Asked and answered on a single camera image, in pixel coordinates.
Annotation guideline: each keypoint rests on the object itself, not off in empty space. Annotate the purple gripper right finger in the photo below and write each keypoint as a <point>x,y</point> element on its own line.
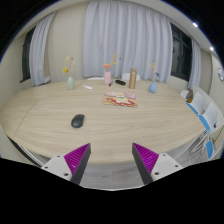
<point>153,166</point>

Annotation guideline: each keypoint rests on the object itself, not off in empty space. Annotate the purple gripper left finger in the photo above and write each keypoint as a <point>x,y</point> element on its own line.
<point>71,166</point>

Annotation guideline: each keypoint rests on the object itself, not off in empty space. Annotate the black computer mouse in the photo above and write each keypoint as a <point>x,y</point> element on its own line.
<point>77,121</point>

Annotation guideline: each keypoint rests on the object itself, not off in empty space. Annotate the white blue chair lowest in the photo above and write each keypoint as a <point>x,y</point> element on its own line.
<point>214,146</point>

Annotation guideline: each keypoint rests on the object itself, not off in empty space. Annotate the white remote control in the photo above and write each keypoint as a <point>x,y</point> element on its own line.
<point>88,87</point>

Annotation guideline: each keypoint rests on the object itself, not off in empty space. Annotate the blue vase with dried flowers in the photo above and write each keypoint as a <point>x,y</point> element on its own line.
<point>153,85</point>

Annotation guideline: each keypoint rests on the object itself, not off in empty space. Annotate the white chair far right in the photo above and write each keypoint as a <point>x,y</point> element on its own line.
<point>184,93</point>

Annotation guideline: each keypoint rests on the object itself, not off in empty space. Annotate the white blue chair near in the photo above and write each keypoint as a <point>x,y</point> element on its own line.
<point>209,119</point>

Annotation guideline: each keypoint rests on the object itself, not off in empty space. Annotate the white blue chair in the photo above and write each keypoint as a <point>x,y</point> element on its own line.
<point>209,119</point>
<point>197,104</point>

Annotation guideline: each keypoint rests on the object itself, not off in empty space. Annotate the white blue chair far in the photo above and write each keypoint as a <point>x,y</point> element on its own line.
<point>197,104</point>

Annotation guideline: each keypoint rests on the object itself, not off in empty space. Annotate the small black case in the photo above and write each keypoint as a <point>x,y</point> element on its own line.
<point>120,82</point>

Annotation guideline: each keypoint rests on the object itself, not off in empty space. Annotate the white chair behind table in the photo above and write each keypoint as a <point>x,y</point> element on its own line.
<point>126,76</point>

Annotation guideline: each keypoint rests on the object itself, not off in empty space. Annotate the tan thermos bottle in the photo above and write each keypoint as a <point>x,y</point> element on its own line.
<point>133,76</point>

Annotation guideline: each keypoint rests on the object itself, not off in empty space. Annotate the pink vase with flowers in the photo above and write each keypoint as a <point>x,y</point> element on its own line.
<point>107,68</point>

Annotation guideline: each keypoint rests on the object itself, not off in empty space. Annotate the white right curtain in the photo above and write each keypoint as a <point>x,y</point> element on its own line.
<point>196,65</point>

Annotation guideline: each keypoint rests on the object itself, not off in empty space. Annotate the white curtain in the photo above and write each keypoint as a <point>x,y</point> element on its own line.
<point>132,35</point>
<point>37,49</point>
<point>196,65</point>

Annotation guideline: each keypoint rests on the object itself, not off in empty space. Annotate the green vase with yellow flowers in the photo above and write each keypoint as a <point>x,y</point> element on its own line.
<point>67,69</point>

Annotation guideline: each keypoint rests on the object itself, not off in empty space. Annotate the right dark window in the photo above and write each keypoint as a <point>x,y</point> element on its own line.
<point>182,54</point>

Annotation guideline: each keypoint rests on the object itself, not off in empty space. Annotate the dark window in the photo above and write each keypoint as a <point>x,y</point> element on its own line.
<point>182,54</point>
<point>25,56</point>

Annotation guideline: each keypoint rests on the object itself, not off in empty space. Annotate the white left curtain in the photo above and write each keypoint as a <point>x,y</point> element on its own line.
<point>37,49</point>

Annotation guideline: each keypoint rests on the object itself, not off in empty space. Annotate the left dark window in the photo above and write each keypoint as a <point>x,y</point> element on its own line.
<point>25,56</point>

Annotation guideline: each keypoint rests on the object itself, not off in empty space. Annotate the white centre curtain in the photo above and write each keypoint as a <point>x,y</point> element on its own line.
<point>132,35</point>

